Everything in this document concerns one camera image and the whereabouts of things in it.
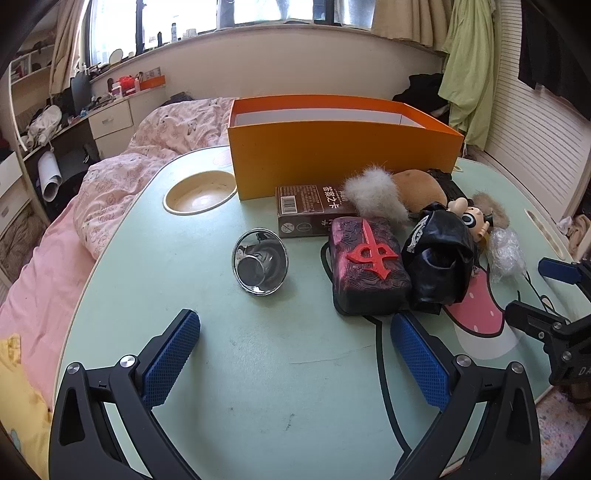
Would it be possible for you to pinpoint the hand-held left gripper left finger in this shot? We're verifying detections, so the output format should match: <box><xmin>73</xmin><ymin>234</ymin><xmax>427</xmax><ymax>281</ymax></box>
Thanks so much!
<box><xmin>48</xmin><ymin>308</ymin><xmax>202</xmax><ymax>480</ymax></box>

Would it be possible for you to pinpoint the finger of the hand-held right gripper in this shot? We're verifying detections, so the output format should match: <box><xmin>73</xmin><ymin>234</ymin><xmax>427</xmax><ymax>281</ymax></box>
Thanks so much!
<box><xmin>505</xmin><ymin>300</ymin><xmax>571</xmax><ymax>345</ymax></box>
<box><xmin>538</xmin><ymin>257</ymin><xmax>591</xmax><ymax>298</ymax></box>

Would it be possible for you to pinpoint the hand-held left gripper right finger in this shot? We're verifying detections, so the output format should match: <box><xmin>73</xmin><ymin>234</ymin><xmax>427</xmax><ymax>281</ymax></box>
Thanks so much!
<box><xmin>390</xmin><ymin>310</ymin><xmax>542</xmax><ymax>480</ymax></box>

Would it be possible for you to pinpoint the clear plastic wrap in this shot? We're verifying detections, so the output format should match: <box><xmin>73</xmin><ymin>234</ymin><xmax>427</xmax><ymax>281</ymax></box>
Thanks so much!
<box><xmin>487</xmin><ymin>227</ymin><xmax>527</xmax><ymax>283</ymax></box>

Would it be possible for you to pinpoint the brown fur pom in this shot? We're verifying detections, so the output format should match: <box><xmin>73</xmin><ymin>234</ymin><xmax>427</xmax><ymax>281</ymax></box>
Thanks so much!
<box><xmin>471</xmin><ymin>194</ymin><xmax>511</xmax><ymax>229</ymax></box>

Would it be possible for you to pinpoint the black plastic bag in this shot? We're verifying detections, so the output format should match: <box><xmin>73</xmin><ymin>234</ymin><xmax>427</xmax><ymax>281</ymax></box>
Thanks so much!
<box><xmin>401</xmin><ymin>202</ymin><xmax>478</xmax><ymax>315</ymax></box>

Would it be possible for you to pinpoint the dark box with red emblem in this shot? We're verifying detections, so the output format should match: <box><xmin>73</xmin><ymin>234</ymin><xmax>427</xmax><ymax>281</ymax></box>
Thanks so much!
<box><xmin>329</xmin><ymin>216</ymin><xmax>413</xmax><ymax>317</ymax></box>

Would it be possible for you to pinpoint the cartoon figure doll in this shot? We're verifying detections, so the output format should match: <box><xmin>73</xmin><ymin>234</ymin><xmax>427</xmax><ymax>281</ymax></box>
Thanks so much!
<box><xmin>447</xmin><ymin>198</ymin><xmax>492</xmax><ymax>252</ymax></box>

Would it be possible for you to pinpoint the steel cup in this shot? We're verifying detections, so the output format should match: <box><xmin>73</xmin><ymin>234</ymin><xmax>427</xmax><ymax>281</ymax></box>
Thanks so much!
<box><xmin>231</xmin><ymin>227</ymin><xmax>290</xmax><ymax>296</ymax></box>

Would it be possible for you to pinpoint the black toy car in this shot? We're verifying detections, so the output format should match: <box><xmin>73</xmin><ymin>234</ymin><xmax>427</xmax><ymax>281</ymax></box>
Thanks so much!
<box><xmin>426</xmin><ymin>169</ymin><xmax>465</xmax><ymax>204</ymax></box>

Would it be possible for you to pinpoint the brown plush keychain toy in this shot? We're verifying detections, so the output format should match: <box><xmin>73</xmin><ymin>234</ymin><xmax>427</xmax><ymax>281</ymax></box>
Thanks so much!
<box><xmin>392</xmin><ymin>169</ymin><xmax>448</xmax><ymax>214</ymax></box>

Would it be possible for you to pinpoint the white fluffy pom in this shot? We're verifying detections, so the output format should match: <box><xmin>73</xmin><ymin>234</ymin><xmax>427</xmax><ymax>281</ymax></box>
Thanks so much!
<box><xmin>344</xmin><ymin>167</ymin><xmax>409</xmax><ymax>227</ymax></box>

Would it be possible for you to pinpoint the brown card box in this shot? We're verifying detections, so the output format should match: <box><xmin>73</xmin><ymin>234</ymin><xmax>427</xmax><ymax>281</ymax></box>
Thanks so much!
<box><xmin>276</xmin><ymin>184</ymin><xmax>361</xmax><ymax>238</ymax></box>

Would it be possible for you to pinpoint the orange cardboard box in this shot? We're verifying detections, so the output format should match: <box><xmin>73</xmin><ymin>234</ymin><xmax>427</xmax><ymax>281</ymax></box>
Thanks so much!
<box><xmin>226</xmin><ymin>95</ymin><xmax>465</xmax><ymax>201</ymax></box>

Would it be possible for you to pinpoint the green cartoon desktop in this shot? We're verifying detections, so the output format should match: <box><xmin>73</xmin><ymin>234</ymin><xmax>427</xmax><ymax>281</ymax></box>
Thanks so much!
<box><xmin>54</xmin><ymin>145</ymin><xmax>591</xmax><ymax>480</ymax></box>

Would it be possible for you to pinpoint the beige cloth pile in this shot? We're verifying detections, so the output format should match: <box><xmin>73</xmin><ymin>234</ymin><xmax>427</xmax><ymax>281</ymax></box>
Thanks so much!
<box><xmin>556</xmin><ymin>215</ymin><xmax>591</xmax><ymax>259</ymax></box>

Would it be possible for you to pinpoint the white slatted door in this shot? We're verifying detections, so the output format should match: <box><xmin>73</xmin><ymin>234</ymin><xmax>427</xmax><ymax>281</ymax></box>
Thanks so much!
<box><xmin>480</xmin><ymin>0</ymin><xmax>591</xmax><ymax>222</ymax></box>

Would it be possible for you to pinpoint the pink bed sheet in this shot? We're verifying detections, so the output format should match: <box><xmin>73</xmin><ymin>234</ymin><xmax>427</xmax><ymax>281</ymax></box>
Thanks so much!
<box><xmin>0</xmin><ymin>194</ymin><xmax>98</xmax><ymax>407</ymax></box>

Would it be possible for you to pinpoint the yellow cloth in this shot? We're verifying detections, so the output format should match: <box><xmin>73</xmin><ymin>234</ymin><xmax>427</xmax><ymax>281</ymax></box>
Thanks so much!
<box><xmin>0</xmin><ymin>335</ymin><xmax>52</xmax><ymax>480</ymax></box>

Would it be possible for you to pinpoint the pink patterned duvet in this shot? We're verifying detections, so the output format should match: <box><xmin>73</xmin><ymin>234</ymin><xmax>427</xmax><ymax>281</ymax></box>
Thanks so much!
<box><xmin>74</xmin><ymin>97</ymin><xmax>238</xmax><ymax>259</ymax></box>

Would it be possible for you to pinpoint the rolled white paper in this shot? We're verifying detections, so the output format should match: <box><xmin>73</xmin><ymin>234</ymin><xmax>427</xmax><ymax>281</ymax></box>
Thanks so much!
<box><xmin>38</xmin><ymin>152</ymin><xmax>63</xmax><ymax>201</ymax></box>

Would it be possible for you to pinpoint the light green hanging cloth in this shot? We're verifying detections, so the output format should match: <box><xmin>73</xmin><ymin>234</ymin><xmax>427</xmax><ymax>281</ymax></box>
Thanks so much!
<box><xmin>438</xmin><ymin>0</ymin><xmax>499</xmax><ymax>151</ymax></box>

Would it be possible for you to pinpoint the dark hanging garment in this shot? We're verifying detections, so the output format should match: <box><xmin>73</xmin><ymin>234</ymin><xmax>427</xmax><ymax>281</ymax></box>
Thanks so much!
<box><xmin>517</xmin><ymin>0</ymin><xmax>591</xmax><ymax>95</ymax></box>

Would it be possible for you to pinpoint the black clothes pile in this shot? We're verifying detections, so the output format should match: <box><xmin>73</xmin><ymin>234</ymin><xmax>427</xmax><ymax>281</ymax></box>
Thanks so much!
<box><xmin>392</xmin><ymin>73</ymin><xmax>451</xmax><ymax>116</ymax></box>

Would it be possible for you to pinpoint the white drawer cabinet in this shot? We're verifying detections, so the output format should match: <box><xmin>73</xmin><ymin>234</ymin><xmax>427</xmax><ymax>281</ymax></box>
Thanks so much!
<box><xmin>88</xmin><ymin>99</ymin><xmax>137</xmax><ymax>162</ymax></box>

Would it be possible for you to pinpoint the white cloth bundle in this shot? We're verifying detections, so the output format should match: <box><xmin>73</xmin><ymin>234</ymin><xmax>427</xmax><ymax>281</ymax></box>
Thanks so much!
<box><xmin>25</xmin><ymin>105</ymin><xmax>63</xmax><ymax>148</ymax></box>

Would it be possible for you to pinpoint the black monitor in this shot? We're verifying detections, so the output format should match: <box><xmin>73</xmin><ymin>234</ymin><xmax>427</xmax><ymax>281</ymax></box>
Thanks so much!
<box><xmin>69</xmin><ymin>74</ymin><xmax>93</xmax><ymax>118</ymax></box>

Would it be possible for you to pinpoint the cream window curtain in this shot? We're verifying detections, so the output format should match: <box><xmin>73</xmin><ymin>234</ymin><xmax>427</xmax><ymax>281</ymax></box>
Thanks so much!
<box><xmin>372</xmin><ymin>0</ymin><xmax>455</xmax><ymax>51</ymax></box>

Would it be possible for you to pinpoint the beige curtain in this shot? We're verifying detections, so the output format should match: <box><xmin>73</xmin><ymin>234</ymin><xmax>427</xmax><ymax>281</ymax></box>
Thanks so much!
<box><xmin>48</xmin><ymin>0</ymin><xmax>90</xmax><ymax>95</ymax></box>

